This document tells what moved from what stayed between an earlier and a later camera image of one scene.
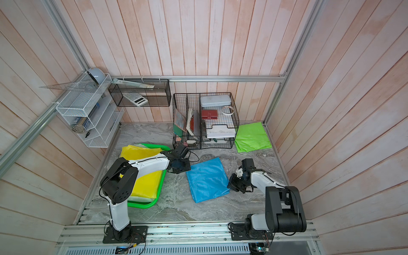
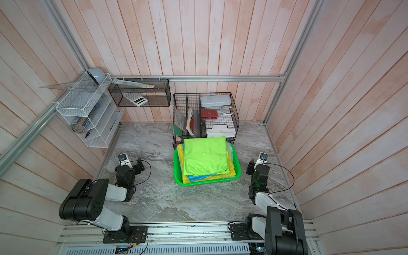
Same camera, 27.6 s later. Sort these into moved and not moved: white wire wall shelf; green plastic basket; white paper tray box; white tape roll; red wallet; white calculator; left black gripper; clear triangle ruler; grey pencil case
Moved: left black gripper; green plastic basket
Not moved: white paper tray box; clear triangle ruler; grey pencil case; white tape roll; white wire wall shelf; white calculator; red wallet
